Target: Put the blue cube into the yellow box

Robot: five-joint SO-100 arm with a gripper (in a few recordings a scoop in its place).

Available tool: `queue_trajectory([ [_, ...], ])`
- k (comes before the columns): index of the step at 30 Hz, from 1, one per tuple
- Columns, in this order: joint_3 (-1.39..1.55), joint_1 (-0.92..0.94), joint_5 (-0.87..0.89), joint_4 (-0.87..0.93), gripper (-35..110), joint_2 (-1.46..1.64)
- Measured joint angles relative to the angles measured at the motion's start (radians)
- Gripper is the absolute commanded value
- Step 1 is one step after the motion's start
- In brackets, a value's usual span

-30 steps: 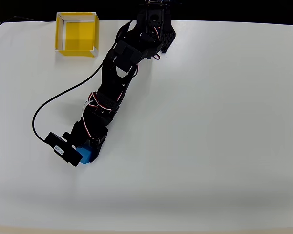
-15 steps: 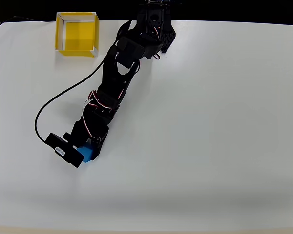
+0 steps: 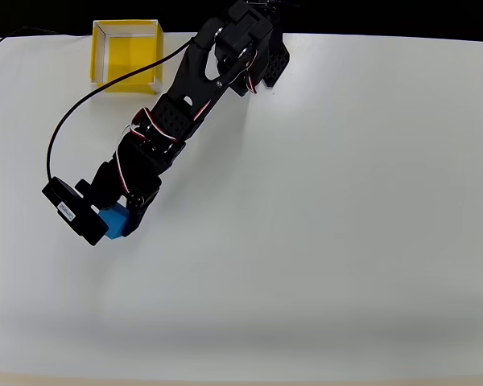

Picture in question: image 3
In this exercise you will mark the blue cube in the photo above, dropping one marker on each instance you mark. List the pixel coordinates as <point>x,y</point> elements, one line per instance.
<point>114,223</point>

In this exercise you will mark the yellow open box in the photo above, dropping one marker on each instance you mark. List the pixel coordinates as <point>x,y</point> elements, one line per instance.
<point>126,60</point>

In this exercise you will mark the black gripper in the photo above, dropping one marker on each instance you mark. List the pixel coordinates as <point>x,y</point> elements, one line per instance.
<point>113,189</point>

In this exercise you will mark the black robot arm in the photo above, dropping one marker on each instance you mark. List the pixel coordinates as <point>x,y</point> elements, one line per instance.
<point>201,80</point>

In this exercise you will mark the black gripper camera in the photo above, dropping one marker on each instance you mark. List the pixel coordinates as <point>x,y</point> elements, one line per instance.
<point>74,211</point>

